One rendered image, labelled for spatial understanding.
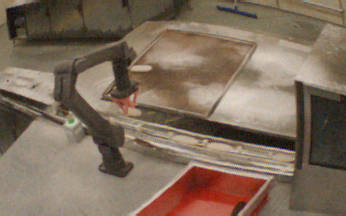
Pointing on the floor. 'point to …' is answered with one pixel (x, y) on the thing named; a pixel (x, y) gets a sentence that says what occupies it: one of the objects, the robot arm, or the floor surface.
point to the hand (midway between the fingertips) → (128, 109)
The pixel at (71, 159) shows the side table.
